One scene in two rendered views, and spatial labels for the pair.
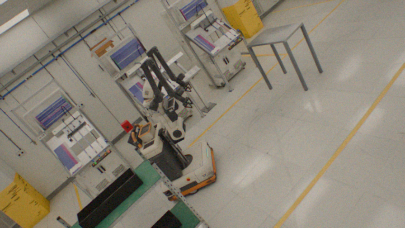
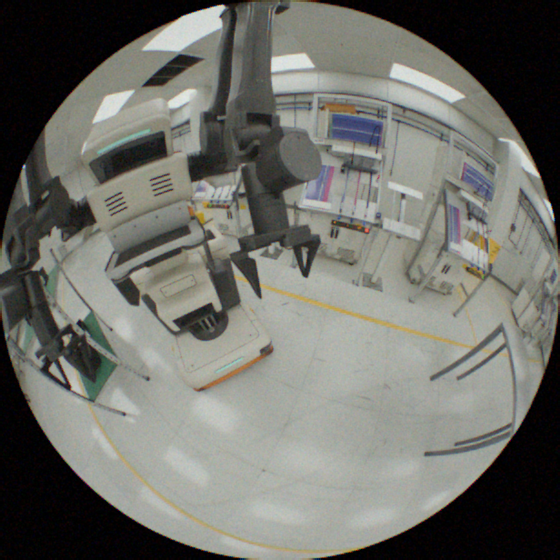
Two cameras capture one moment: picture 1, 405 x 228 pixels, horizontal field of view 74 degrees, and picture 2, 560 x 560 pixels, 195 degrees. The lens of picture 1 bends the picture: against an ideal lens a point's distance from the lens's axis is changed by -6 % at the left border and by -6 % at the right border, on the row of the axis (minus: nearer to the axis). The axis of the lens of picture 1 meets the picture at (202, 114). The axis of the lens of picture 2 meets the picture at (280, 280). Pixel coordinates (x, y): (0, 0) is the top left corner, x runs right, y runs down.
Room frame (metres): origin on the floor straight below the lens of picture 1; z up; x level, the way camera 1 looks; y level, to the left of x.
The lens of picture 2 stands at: (2.97, -0.18, 1.19)
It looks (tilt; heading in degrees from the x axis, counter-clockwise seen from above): 43 degrees down; 42
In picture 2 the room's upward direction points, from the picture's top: straight up
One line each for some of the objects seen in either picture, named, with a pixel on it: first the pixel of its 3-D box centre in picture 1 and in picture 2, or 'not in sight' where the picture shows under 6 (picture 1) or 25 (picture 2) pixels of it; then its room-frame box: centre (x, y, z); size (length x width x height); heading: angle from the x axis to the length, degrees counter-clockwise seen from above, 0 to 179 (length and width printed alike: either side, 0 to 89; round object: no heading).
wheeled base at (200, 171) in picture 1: (188, 169); (214, 331); (3.04, 0.54, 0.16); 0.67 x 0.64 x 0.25; 77
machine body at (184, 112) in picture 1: (164, 111); (336, 228); (4.87, 0.55, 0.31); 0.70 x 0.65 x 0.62; 109
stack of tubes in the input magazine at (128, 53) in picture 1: (127, 54); (356, 129); (4.78, 0.46, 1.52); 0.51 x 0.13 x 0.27; 109
